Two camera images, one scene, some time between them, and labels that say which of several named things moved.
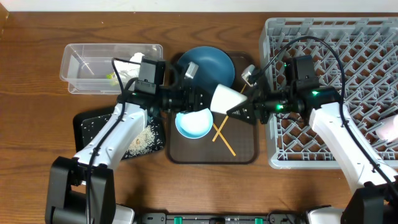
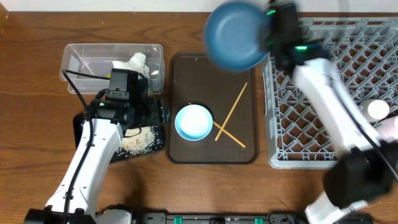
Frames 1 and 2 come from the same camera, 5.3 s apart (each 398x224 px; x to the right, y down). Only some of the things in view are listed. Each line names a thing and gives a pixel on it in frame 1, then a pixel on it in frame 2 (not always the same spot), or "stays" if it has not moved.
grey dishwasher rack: x=356 y=56 stays
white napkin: x=129 y=71 stays
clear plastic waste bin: x=87 y=68 stays
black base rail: x=280 y=217 stays
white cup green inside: x=224 y=98 to x=378 y=109
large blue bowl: x=215 y=66 to x=236 y=36
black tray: x=88 y=126 stays
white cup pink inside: x=388 y=130 stays
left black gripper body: x=191 y=99 to x=158 y=113
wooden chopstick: x=224 y=140 to x=216 y=124
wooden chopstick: x=226 y=119 stays
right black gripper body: x=277 y=101 to x=265 y=40
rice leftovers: x=146 y=143 stays
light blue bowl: x=194 y=124 stays
